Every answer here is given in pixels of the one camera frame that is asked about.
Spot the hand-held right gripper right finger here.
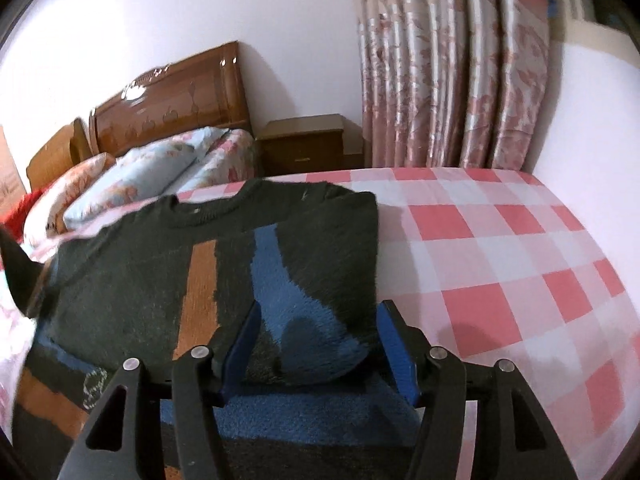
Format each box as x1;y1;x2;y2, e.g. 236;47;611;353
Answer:
376;300;578;480

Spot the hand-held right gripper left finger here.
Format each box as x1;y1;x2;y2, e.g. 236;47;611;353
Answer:
57;302;263;480

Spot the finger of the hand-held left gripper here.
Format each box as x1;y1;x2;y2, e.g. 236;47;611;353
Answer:
0;225;47;319

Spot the dark green patterned sweater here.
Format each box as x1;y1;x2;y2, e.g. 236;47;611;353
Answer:
12;178;426;480

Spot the red cloth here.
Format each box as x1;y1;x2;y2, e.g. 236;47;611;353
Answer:
0;186;48;241

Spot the pink floral pillow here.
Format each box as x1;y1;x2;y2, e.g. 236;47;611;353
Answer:
22;152;117;248

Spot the cardboard box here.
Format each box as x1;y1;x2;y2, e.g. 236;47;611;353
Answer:
0;125;27;221

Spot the small wooden headboard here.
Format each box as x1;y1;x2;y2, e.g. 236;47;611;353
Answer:
26;117;91;187

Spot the pink checked bedsheet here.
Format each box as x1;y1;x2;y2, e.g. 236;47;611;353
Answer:
27;166;640;480

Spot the light blue floral pillow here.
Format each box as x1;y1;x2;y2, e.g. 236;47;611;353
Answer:
62;127;228;226

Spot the pink floral quilt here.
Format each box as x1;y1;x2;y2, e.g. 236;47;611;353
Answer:
192;129;261;187

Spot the wooden nightstand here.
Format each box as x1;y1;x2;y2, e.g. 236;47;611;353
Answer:
256;114;365;177

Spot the large wooden headboard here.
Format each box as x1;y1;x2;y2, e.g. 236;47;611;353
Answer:
89;41;252;158

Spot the pink floral curtain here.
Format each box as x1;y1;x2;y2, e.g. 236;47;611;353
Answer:
350;0;596;170

